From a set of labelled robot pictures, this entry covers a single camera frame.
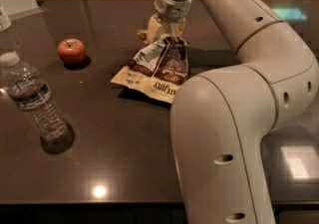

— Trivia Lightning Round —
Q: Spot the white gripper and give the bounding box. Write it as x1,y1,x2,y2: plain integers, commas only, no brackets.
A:
147,0,191,44

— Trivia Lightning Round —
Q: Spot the brown chip bag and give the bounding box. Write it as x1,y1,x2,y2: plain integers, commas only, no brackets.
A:
111,35,188,104

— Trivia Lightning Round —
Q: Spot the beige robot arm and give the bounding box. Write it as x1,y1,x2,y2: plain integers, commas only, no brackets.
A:
155,0,318,224

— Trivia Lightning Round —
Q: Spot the clear plastic water bottle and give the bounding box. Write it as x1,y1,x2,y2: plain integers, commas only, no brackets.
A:
0,51,75,154

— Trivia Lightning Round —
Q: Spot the red apple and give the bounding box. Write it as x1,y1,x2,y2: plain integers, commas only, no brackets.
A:
57,39,86,66

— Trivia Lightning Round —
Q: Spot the white labelled container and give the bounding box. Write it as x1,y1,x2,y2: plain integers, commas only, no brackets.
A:
0,5,12,32

